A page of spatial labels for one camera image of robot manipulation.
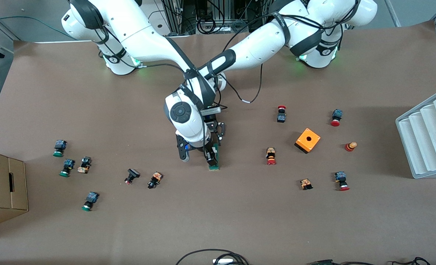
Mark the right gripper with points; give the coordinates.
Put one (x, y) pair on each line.
(210, 150)

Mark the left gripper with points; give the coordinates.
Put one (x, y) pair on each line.
(215, 129)

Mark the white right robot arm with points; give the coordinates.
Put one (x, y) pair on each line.
(137, 33)

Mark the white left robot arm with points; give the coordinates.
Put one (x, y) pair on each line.
(262, 40)

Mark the red emergency stop orange block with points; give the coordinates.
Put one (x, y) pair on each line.
(270, 152)

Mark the brown paper table cover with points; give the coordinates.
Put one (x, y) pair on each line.
(218, 221)

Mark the red button black contact block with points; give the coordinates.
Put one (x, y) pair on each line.
(281, 117)

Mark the black square pushbutton red terminals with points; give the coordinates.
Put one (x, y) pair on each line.
(133, 173)

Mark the orange black contact block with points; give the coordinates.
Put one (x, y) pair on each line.
(306, 183)

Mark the small white flat device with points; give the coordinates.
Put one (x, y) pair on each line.
(223, 261)

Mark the red mushroom button blue block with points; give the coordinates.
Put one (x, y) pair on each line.
(340, 176)
(337, 114)

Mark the green mushroom push button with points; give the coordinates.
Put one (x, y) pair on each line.
(69, 163)
(60, 144)
(92, 197)

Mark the red yellow emergency button head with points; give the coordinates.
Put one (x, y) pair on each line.
(350, 146)

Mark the white panel with hole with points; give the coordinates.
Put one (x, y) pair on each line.
(155, 14)

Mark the small green circuit board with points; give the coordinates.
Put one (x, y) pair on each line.
(321, 262)

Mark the white ridged tray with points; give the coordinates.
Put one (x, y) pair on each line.
(424, 147)

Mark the brown cardboard box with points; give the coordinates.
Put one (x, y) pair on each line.
(0, 184)

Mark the orange button enclosure box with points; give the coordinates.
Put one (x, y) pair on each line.
(302, 142)

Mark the aluminium frame rack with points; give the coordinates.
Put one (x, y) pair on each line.
(173, 14)

